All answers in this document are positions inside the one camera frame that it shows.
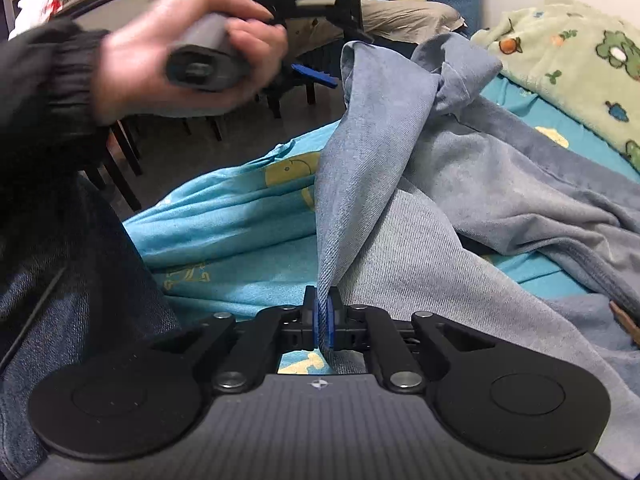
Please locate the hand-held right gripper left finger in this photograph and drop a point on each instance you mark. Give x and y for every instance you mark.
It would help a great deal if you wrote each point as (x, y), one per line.
(312, 317)

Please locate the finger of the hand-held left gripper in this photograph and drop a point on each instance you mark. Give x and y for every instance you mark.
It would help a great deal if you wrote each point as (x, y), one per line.
(315, 74)
(353, 5)

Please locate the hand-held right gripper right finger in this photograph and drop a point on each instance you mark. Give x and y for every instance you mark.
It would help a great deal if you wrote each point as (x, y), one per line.
(339, 321)

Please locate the blue denim pants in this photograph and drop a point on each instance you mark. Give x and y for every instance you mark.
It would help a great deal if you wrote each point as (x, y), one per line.
(380, 160)

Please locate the person's left forearm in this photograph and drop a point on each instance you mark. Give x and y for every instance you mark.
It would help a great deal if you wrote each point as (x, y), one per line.
(45, 90)

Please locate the person's left hand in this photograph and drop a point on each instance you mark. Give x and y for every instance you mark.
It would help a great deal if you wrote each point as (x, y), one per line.
(135, 60)

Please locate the beige cushion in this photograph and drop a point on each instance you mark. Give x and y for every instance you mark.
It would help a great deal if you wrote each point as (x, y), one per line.
(400, 17)

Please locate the blue smiley print bed sheet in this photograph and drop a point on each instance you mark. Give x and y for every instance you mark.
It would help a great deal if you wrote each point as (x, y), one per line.
(225, 220)

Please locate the dark wooden chair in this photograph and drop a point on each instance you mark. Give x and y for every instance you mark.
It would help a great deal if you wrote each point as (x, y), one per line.
(125, 160)

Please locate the white and red cloth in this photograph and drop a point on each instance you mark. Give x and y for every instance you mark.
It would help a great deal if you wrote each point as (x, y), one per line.
(35, 12)

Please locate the green dinosaur print fleece blanket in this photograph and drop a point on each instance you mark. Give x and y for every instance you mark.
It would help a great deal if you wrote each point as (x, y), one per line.
(565, 60)

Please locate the person's leg in jeans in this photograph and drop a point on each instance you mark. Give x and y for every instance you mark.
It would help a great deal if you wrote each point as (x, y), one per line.
(85, 285)

